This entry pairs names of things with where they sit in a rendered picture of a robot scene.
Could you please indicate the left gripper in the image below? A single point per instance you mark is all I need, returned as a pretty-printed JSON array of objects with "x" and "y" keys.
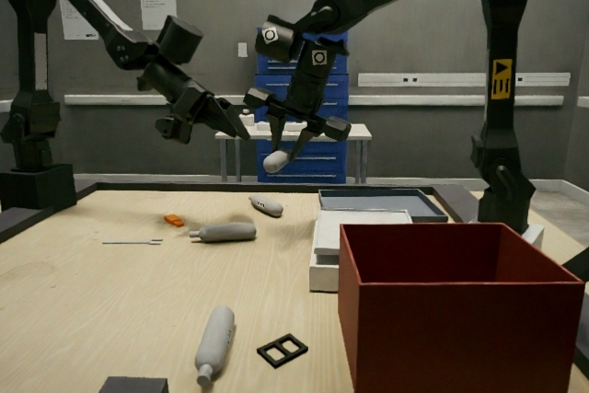
[{"x": 205, "y": 109}]

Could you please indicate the black rectangular buckle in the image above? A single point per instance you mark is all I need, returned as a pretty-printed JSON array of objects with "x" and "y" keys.
[{"x": 277, "y": 344}]

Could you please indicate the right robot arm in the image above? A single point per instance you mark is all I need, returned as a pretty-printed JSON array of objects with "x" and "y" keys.
[{"x": 495, "y": 152}]

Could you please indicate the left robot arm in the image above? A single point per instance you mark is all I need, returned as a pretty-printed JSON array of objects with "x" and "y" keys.
[{"x": 30, "y": 115}]

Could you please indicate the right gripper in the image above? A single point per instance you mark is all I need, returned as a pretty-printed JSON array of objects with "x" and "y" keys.
[{"x": 303, "y": 97}]

